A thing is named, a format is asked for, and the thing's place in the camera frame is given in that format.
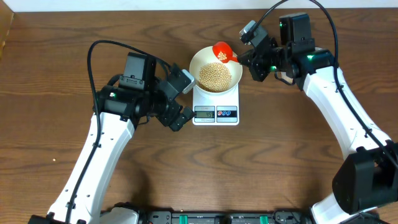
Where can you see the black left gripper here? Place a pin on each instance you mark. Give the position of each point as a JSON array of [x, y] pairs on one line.
[[166, 117]]

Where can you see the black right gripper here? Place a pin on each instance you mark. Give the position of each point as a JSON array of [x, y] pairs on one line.
[[253, 63]]

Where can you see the red measuring scoop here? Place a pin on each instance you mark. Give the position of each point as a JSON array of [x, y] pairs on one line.
[[223, 52]]

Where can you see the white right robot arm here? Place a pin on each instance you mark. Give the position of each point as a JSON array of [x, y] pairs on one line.
[[367, 179]]

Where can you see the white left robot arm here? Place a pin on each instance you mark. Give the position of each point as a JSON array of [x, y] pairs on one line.
[[127, 98]]

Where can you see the white digital kitchen scale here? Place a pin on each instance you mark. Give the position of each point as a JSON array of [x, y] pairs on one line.
[[216, 109]]

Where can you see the soybeans in bowl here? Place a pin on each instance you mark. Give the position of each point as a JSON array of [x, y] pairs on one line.
[[214, 77]]

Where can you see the cream ceramic bowl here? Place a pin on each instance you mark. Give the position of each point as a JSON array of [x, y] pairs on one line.
[[205, 56]]

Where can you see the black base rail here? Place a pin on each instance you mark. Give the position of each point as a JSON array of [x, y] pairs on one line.
[[168, 217]]

